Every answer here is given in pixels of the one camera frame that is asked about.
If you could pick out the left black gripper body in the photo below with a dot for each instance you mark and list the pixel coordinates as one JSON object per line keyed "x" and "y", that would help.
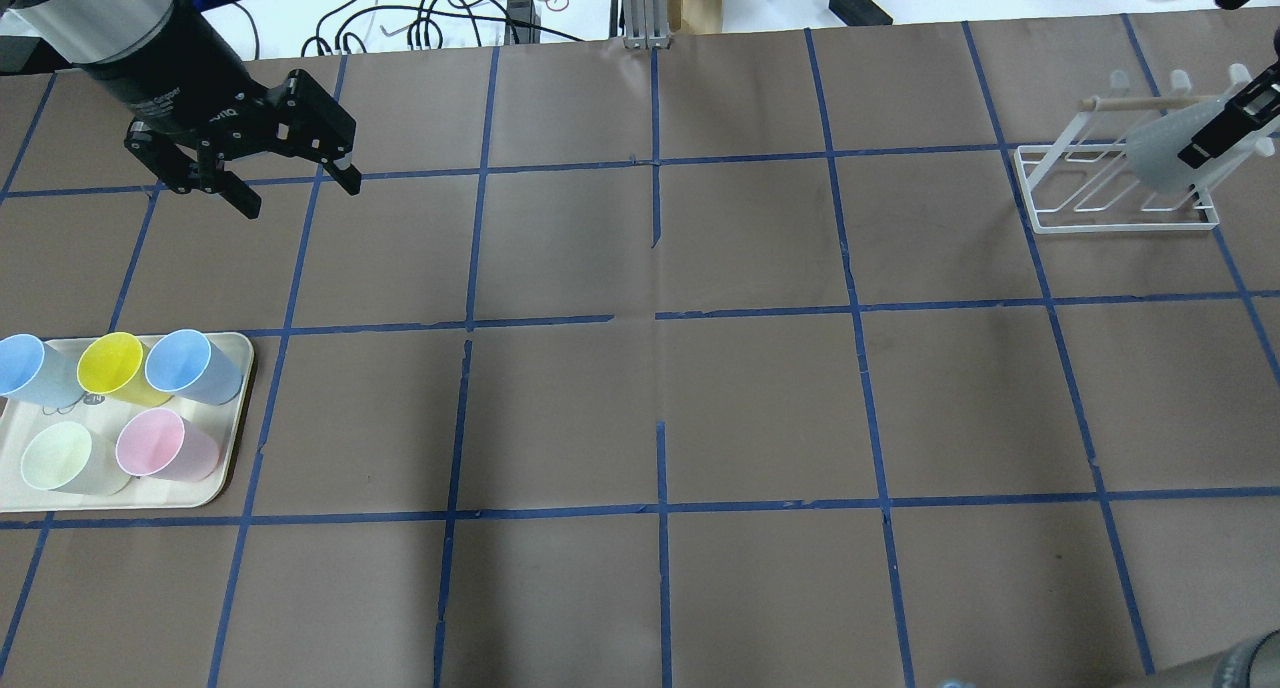
{"x": 168, "y": 80}

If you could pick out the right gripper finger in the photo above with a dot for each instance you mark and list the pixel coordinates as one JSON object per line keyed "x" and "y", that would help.
{"x": 1249, "y": 110}

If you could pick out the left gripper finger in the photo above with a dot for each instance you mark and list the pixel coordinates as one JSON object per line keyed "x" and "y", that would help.
{"x": 180, "y": 172}
{"x": 309, "y": 123}

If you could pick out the white translucent cup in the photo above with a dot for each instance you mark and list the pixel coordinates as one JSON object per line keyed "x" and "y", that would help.
{"x": 1152, "y": 151}

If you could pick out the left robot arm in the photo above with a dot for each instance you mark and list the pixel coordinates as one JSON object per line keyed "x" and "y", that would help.
{"x": 86, "y": 30}

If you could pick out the light blue cup middle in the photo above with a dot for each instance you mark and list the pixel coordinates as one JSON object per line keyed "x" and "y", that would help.
{"x": 188, "y": 364}

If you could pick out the light blue cup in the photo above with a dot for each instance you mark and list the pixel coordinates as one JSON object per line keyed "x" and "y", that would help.
{"x": 188, "y": 364}
{"x": 32, "y": 371}

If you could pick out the yellow cup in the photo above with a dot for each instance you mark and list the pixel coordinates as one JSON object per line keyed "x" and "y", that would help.
{"x": 114, "y": 365}

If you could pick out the light blue cup outer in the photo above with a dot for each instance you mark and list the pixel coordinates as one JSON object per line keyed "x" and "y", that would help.
{"x": 32, "y": 371}

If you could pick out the pink cup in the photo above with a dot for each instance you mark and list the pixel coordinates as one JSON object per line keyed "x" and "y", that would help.
{"x": 159, "y": 443}

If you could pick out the pale green cup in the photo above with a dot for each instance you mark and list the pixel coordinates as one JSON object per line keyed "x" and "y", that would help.
{"x": 70, "y": 458}

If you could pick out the black power adapter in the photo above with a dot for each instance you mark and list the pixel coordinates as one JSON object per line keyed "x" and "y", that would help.
{"x": 857, "y": 13}

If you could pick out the white wire cup rack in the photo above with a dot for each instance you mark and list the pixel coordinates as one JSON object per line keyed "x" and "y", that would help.
{"x": 1081, "y": 183}

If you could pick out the aluminium frame post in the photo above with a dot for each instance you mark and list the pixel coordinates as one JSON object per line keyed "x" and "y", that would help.
{"x": 644, "y": 24}

